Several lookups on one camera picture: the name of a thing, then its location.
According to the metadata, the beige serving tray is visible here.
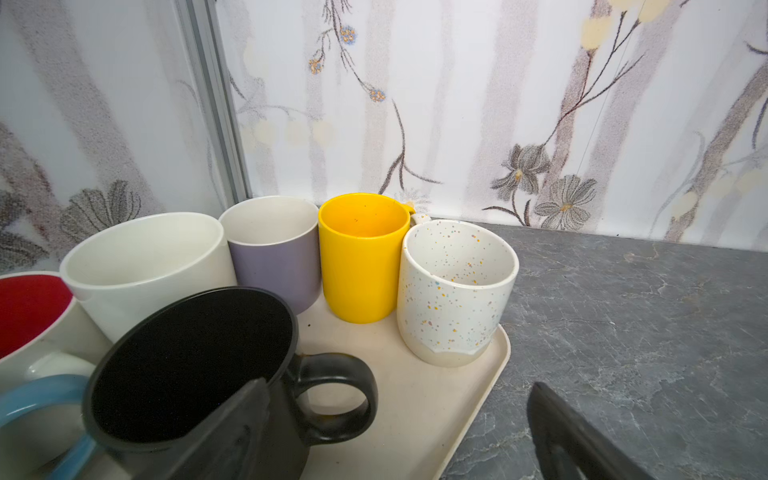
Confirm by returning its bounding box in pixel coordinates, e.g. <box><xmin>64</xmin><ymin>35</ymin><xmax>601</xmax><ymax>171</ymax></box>
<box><xmin>35</xmin><ymin>293</ymin><xmax>512</xmax><ymax>480</ymax></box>

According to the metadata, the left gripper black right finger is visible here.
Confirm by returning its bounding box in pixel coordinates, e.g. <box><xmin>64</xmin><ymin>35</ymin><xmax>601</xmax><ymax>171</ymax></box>
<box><xmin>526</xmin><ymin>382</ymin><xmax>651</xmax><ymax>480</ymax></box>

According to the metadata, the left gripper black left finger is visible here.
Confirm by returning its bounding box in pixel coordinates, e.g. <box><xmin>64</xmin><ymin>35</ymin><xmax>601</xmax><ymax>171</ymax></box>
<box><xmin>137</xmin><ymin>379</ymin><xmax>270</xmax><ymax>479</ymax></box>

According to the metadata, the white mug red inside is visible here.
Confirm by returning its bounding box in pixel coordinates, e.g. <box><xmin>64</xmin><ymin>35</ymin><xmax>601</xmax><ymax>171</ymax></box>
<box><xmin>1</xmin><ymin>271</ymin><xmax>112</xmax><ymax>392</ymax></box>

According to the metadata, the aluminium corner post left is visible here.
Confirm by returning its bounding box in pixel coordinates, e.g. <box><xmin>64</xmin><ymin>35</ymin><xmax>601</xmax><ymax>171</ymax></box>
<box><xmin>175</xmin><ymin>0</ymin><xmax>252</xmax><ymax>209</ymax></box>

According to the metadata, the lavender mug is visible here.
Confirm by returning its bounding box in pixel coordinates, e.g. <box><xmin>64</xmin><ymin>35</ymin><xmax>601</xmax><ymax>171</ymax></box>
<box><xmin>219</xmin><ymin>196</ymin><xmax>322</xmax><ymax>315</ymax></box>

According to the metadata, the white speckled cup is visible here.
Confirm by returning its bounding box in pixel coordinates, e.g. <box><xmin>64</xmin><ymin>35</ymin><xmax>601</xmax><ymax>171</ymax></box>
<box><xmin>396</xmin><ymin>213</ymin><xmax>520</xmax><ymax>367</ymax></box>

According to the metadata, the white mug blue handle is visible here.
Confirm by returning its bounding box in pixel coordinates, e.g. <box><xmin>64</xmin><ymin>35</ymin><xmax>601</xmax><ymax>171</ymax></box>
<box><xmin>1</xmin><ymin>351</ymin><xmax>95</xmax><ymax>479</ymax></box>

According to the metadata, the yellow mug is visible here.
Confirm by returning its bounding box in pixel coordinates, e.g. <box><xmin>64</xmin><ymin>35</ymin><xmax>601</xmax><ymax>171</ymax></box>
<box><xmin>318</xmin><ymin>193</ymin><xmax>415</xmax><ymax>324</ymax></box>

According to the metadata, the plain white mug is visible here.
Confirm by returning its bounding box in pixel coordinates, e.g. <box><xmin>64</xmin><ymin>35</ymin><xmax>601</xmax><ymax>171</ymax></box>
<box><xmin>59</xmin><ymin>212</ymin><xmax>237</xmax><ymax>343</ymax></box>

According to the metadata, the black ceramic mug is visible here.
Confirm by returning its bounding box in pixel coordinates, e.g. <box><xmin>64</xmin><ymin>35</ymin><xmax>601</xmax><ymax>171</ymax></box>
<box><xmin>82</xmin><ymin>287</ymin><xmax>378</xmax><ymax>479</ymax></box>

